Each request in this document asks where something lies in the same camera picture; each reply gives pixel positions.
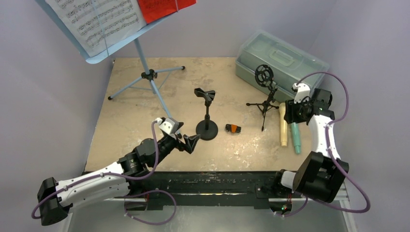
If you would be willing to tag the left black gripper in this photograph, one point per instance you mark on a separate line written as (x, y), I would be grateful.
(189, 141)

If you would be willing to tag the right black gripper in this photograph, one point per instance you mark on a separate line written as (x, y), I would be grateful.
(295, 113)

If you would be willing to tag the mint green microphone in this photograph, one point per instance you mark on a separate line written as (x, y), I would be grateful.
(296, 138)

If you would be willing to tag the black round-base mic stand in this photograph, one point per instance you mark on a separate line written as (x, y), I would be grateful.
(206, 128)

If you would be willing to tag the cream yellow microphone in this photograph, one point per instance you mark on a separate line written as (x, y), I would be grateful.
(283, 125)

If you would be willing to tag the blue music stand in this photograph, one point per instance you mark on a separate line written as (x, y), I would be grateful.
(147, 73)

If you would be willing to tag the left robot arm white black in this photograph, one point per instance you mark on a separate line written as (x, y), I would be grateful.
(56, 199)

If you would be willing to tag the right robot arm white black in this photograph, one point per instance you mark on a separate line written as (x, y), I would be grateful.
(320, 175)

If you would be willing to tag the green translucent storage case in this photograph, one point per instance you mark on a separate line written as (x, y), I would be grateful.
(289, 63)

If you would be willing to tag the red sheet music page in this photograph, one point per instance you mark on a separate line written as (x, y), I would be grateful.
(153, 10)

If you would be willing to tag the white sheet music page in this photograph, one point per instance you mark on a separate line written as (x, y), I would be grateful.
(99, 24)

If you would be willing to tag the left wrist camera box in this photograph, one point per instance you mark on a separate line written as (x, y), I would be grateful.
(168, 126)

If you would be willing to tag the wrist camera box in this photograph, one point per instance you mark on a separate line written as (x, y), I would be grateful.
(168, 126)
(302, 92)

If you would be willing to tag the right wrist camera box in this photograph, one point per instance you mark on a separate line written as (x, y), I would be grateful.
(302, 92)

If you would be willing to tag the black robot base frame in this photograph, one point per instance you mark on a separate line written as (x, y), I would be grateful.
(257, 189)

